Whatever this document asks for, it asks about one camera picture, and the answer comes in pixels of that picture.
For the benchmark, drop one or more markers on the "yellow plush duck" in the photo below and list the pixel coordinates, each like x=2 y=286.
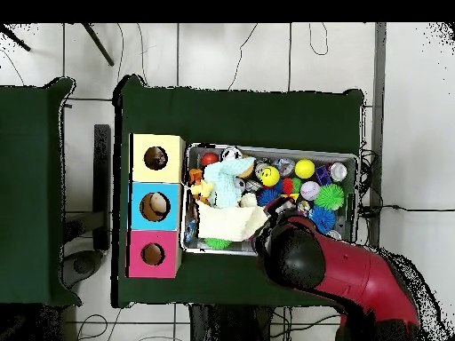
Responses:
x=203 y=188

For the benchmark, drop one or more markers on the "black tripod leg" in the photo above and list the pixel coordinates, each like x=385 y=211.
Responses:
x=97 y=44
x=16 y=39

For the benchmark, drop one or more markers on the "colourful dotted cloth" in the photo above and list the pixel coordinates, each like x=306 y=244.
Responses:
x=155 y=158

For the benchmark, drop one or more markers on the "red ball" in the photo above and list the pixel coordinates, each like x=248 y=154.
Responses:
x=209 y=159

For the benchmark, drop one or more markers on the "dark green table cloth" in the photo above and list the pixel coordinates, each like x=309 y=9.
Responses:
x=249 y=117
x=28 y=177

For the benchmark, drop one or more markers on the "plain yellow ball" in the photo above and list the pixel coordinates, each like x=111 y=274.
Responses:
x=304 y=168

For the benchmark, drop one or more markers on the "green spiky rubber ball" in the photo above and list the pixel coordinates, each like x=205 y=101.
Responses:
x=217 y=243
x=328 y=197

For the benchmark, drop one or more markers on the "light blue muslin cloth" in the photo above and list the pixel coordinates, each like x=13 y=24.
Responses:
x=224 y=181

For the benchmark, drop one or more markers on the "yellow smiley face ball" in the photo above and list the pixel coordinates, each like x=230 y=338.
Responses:
x=269 y=176

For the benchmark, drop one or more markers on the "orange plastic toy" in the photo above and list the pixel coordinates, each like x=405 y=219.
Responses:
x=195 y=176

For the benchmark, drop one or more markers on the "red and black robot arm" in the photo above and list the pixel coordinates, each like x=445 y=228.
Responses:
x=355 y=270

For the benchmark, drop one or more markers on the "cream muslin cloth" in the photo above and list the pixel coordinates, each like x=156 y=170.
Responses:
x=227 y=223

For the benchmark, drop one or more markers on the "wooden box with three holes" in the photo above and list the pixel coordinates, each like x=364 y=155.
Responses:
x=167 y=209

